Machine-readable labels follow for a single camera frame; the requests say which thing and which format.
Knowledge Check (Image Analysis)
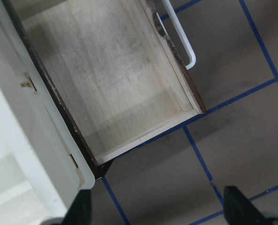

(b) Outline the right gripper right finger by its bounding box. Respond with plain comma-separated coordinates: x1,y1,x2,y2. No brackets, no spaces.
223,186,270,225

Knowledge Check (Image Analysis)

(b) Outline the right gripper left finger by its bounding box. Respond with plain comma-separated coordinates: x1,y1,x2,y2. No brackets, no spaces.
61,189,92,225

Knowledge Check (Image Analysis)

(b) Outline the wooden drawer with white handle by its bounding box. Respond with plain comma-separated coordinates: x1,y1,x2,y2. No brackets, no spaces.
10,0,206,165

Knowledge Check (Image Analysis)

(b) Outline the cream plastic storage box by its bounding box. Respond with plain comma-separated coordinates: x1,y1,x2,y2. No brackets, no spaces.
0,1,95,225

